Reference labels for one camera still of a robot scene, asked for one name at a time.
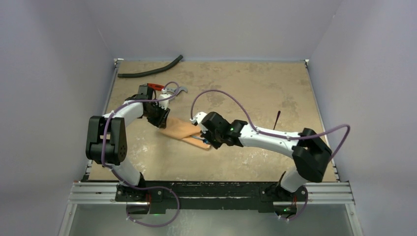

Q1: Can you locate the peach cloth napkin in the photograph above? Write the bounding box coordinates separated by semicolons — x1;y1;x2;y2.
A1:
158;117;211;150

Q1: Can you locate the purple metallic spoon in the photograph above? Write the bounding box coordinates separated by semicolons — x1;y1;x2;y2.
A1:
273;110;281;130

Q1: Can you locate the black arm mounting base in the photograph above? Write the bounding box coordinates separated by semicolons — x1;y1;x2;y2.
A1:
115;180;308;215

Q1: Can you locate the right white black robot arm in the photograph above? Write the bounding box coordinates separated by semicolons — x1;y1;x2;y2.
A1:
191;112;332;200

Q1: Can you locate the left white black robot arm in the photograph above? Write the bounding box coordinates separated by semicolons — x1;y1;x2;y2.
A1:
86;85;176;201

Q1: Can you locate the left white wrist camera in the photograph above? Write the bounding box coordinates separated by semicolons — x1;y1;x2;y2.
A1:
157;93;172;110

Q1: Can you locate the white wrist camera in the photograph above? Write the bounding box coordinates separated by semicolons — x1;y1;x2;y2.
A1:
190;112;207;126
157;93;172;110

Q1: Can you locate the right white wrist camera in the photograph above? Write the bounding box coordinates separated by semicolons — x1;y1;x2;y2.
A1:
190;112;207;126

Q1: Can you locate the red handled adjustable wrench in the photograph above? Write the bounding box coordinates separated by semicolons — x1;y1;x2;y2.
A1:
147;83;188;94

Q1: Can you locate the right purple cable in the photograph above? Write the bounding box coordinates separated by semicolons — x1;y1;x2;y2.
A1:
190;89;351;221

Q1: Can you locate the black foam hose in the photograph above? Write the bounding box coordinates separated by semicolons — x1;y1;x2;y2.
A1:
118;55;184;79

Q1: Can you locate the aluminium frame rail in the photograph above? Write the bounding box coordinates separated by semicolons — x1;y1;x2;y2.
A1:
59;59;364;236

